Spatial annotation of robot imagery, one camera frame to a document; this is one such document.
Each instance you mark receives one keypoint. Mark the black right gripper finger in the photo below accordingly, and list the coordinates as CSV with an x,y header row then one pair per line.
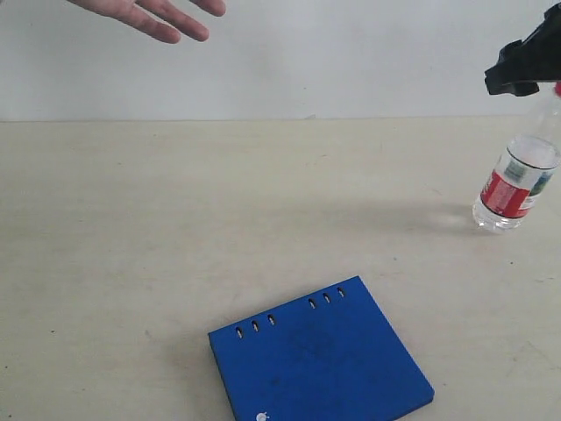
x,y
524,63

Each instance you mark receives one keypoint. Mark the clear plastic water bottle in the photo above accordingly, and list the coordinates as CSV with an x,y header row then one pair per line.
x,y
523,169

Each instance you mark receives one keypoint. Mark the blue ring binder notebook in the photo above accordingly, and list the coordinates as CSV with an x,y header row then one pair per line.
x,y
329,355

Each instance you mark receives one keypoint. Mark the person's open bare hand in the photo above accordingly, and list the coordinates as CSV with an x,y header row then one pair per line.
x,y
161,20

